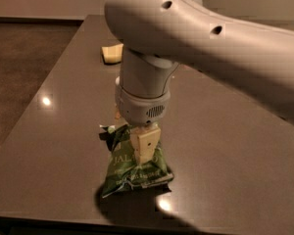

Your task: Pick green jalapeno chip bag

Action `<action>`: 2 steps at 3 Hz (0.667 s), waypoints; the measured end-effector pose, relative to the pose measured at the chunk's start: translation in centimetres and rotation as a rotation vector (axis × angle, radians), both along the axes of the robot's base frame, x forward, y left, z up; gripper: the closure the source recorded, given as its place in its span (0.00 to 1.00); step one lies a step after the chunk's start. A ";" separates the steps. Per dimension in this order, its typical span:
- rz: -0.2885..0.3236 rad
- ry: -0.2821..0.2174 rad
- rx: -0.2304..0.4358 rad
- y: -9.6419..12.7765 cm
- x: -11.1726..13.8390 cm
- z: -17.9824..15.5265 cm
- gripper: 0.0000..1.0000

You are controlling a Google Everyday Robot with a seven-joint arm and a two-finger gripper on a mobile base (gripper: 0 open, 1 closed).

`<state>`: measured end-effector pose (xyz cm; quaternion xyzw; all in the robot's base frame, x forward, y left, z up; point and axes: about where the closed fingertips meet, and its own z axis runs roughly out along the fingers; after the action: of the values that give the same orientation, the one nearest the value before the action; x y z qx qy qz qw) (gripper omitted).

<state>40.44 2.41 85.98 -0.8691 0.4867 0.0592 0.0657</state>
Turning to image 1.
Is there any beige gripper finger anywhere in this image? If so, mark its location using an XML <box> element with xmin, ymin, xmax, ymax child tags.
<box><xmin>130</xmin><ymin>122</ymin><xmax>161</xmax><ymax>165</ymax></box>
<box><xmin>115</xmin><ymin>104</ymin><xmax>123</xmax><ymax>121</ymax></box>

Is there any green jalapeno chip bag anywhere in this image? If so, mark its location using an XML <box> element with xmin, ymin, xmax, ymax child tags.
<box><xmin>99</xmin><ymin>124</ymin><xmax>173</xmax><ymax>198</ymax></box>

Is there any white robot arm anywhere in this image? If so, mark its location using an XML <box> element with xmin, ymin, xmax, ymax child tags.
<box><xmin>105</xmin><ymin>0</ymin><xmax>294</xmax><ymax>126</ymax></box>

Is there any yellow sponge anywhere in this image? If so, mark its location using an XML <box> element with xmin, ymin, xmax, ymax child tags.
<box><xmin>102</xmin><ymin>44</ymin><xmax>123</xmax><ymax>65</ymax></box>

